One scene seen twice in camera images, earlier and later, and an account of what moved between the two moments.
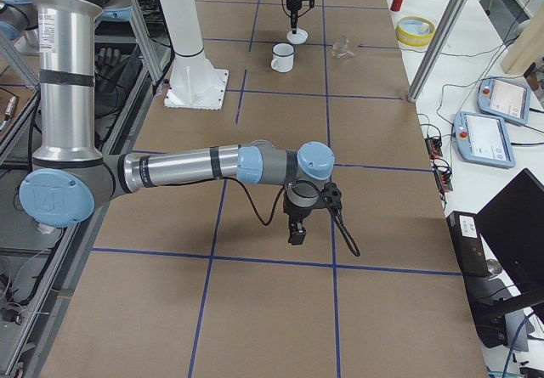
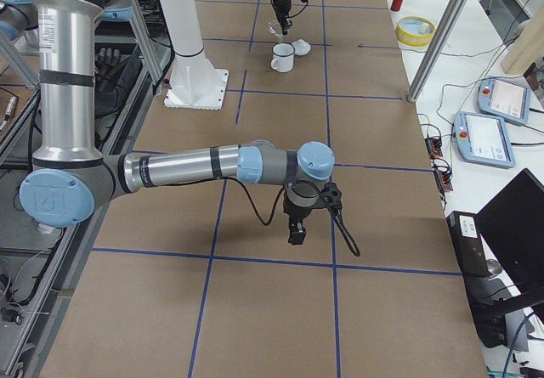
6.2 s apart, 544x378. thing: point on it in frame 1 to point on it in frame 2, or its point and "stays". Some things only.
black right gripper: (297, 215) stays
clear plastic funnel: (341, 49) to (274, 27)
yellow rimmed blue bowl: (415, 31) stays
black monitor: (512, 222) stays
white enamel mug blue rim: (282, 57) stays
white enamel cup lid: (299, 37) to (301, 47)
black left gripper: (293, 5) to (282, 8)
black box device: (467, 239) stays
